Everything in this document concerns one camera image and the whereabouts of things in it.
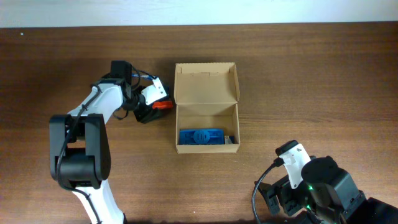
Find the white blue staples box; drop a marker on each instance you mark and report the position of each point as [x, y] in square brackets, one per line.
[229, 140]

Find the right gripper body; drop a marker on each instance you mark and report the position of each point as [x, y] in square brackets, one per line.
[280, 196]

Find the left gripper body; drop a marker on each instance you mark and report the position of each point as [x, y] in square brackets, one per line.
[148, 112]

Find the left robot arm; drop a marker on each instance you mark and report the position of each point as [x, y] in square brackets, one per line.
[80, 158]

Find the blue plastic tray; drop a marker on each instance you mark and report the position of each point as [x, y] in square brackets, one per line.
[201, 137]

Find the cardboard box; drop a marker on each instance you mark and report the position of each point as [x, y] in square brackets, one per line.
[206, 97]

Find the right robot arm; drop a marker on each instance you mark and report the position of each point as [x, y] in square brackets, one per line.
[327, 194]

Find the blue ballpoint pen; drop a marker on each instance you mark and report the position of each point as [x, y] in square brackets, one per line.
[143, 75]

